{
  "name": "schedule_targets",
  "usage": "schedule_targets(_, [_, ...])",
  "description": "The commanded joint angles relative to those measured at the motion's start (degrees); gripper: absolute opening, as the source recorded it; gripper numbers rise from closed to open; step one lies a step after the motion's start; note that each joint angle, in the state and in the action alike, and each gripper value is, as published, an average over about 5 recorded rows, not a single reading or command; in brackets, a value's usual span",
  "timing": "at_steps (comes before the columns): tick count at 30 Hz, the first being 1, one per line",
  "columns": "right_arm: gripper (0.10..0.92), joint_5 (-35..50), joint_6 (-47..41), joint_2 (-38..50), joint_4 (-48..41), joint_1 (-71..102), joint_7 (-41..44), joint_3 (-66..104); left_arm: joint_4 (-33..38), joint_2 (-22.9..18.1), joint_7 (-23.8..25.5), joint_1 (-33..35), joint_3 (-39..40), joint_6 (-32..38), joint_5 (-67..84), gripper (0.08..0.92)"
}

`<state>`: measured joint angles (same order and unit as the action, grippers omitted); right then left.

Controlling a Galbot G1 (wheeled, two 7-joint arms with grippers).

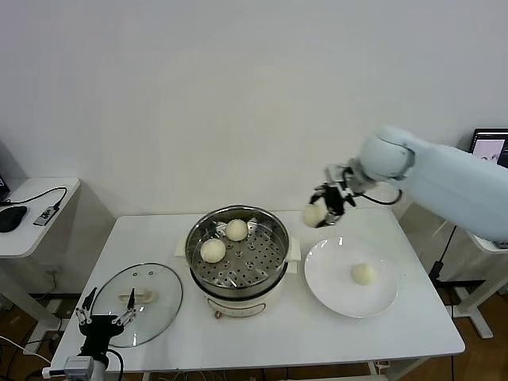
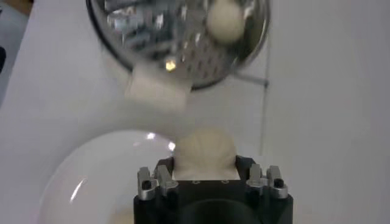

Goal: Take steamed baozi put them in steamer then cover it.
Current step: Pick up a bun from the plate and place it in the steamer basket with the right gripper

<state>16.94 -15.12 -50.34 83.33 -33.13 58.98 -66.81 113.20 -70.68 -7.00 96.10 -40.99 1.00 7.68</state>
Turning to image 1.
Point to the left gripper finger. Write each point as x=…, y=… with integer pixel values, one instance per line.
x=85, y=311
x=130, y=307

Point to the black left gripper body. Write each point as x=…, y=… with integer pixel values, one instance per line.
x=97, y=333

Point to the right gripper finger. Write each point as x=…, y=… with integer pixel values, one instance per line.
x=331, y=220
x=319, y=192

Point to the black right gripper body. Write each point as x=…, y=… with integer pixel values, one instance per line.
x=337, y=200

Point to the white steamed baozi bun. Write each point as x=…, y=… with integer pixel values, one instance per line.
x=314, y=216
x=364, y=274
x=237, y=230
x=213, y=251

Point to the light blue right robot arm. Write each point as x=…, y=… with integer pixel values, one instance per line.
x=436, y=178

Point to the light blue left robot arm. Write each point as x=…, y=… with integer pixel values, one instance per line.
x=99, y=373

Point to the stainless steel steamer basket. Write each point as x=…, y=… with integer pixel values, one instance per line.
x=254, y=262

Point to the white round plate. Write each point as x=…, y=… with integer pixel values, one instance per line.
x=349, y=301

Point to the white side desk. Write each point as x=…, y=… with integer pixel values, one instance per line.
x=424, y=234
x=24, y=242

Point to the grey usb hub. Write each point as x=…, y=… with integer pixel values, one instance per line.
x=44, y=216

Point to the cream electric cooking pot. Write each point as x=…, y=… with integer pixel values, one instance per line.
x=238, y=305

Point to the black computer mouse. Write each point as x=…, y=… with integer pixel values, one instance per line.
x=12, y=218

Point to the grey open laptop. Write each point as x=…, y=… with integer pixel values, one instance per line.
x=490, y=148

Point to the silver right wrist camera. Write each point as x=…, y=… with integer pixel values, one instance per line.
x=337, y=174

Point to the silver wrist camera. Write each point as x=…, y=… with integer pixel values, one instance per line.
x=78, y=366
x=337, y=174

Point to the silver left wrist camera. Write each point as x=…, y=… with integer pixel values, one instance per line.
x=78, y=366

